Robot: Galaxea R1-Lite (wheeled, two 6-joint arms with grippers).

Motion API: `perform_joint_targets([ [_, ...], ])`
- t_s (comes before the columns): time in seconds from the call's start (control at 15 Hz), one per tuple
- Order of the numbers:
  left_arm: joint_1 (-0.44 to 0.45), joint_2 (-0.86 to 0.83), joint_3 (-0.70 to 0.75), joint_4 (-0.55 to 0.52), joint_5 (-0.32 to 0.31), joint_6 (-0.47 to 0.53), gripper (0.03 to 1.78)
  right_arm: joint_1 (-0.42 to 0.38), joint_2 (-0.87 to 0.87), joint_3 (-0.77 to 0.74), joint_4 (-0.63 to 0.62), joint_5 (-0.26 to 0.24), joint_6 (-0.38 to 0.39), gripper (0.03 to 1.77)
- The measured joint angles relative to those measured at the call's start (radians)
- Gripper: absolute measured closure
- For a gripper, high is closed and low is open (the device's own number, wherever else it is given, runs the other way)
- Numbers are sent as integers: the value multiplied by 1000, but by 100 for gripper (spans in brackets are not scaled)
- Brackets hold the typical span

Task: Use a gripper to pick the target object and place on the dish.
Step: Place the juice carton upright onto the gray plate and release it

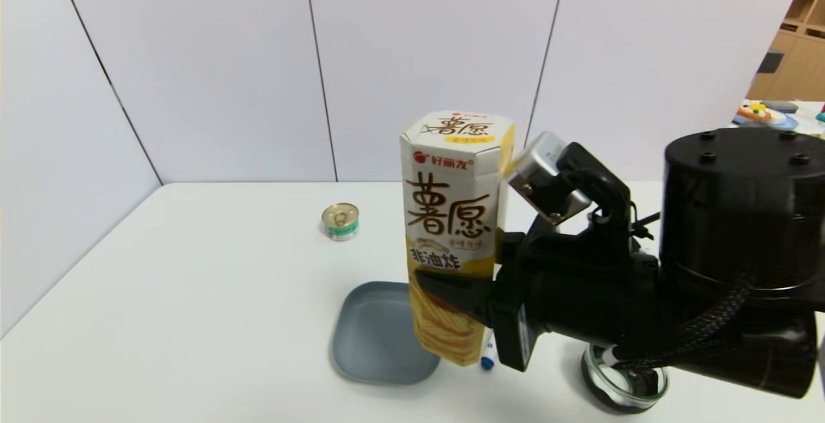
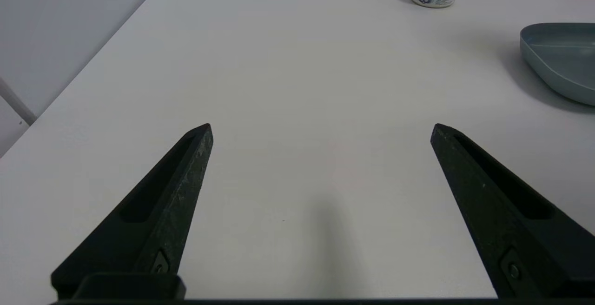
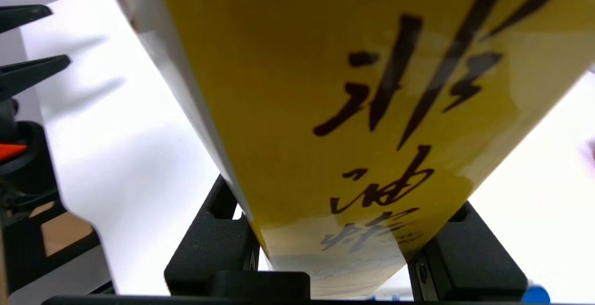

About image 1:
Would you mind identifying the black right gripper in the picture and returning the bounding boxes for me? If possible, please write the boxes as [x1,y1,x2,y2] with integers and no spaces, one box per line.
[414,231,661,373]

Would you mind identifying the colourful toy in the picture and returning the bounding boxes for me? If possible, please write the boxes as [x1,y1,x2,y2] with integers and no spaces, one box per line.
[735,102,800,128]

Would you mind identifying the yellow potato snack box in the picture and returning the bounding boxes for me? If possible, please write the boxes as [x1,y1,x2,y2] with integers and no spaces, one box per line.
[400,111,516,367]

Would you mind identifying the black braided cable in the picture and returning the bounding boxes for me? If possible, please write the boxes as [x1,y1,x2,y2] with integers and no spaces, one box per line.
[612,273,756,372]

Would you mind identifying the wooden shelf cabinet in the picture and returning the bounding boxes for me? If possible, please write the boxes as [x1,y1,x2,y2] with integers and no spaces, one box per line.
[746,0,825,103]

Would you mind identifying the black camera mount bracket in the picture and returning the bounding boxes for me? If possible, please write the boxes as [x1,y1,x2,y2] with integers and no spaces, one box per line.
[556,142,634,243]

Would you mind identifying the grey square dish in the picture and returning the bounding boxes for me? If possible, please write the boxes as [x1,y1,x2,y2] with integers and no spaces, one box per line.
[331,281,442,386]

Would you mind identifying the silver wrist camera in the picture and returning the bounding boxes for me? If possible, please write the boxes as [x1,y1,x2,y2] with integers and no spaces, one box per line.
[506,132,592,226]

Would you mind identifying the clear glass bowl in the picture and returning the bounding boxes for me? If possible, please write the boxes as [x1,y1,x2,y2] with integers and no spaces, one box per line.
[580,344,670,414]

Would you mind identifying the cat food can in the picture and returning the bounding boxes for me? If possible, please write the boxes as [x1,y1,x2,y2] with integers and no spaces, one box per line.
[322,202,360,242]

